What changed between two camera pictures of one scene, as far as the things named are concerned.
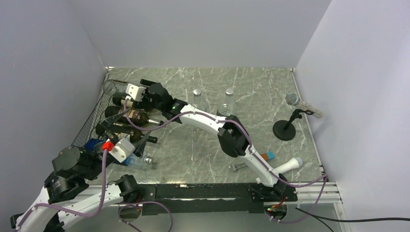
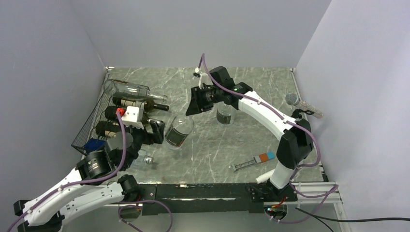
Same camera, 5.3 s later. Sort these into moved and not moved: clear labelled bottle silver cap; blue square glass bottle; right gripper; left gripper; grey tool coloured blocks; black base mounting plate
Moved: left gripper; right gripper
Not moved: grey tool coloured blocks; clear labelled bottle silver cap; black base mounting plate; blue square glass bottle
